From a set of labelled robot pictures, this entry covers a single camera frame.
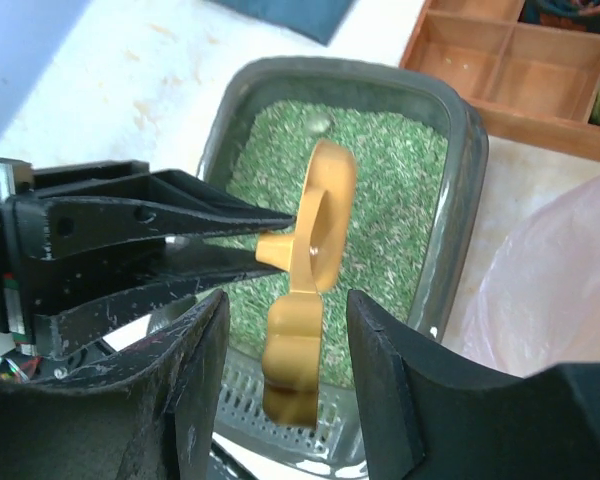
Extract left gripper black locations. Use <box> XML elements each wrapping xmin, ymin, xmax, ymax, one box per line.
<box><xmin>0</xmin><ymin>159</ymin><xmax>295</xmax><ymax>360</ymax></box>

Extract orange wooden compartment tray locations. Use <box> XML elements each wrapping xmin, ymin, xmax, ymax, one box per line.
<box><xmin>399</xmin><ymin>1</ymin><xmax>600</xmax><ymax>162</ymax></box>

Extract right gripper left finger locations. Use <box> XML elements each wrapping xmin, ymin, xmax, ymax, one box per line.
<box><xmin>0</xmin><ymin>290</ymin><xmax>229</xmax><ymax>479</ymax></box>

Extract dark grey litter box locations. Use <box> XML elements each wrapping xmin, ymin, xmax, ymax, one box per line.
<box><xmin>197</xmin><ymin>57</ymin><xmax>489</xmax><ymax>479</ymax></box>

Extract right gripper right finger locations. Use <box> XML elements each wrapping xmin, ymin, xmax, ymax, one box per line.
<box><xmin>347</xmin><ymin>290</ymin><xmax>600</xmax><ymax>479</ymax></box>

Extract trash bin with pink bag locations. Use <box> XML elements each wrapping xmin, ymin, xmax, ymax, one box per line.
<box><xmin>456</xmin><ymin>175</ymin><xmax>600</xmax><ymax>377</ymax></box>

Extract yellow litter scoop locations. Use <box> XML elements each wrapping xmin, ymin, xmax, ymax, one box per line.
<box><xmin>256</xmin><ymin>139</ymin><xmax>356</xmax><ymax>428</ymax></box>

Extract rolled tie orange pattern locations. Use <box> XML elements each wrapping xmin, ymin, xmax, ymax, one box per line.
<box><xmin>519</xmin><ymin>0</ymin><xmax>600</xmax><ymax>34</ymax></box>

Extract folded grey-blue cloth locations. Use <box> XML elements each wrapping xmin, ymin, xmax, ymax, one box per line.
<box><xmin>216</xmin><ymin>0</ymin><xmax>354</xmax><ymax>46</ymax></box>

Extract green litter pellets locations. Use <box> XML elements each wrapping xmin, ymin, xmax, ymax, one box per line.
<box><xmin>226</xmin><ymin>101</ymin><xmax>448</xmax><ymax>388</ymax></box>

